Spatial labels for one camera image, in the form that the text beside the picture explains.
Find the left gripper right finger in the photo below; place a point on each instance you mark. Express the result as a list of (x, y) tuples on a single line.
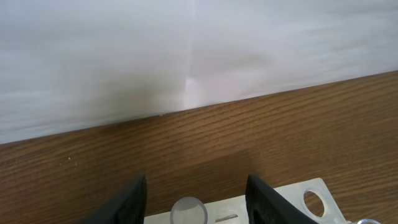
[(267, 208)]

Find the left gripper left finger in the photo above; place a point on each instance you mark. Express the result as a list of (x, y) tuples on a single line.
[(130, 205)]

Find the white test tube rack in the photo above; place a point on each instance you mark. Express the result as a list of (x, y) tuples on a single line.
[(289, 194)]

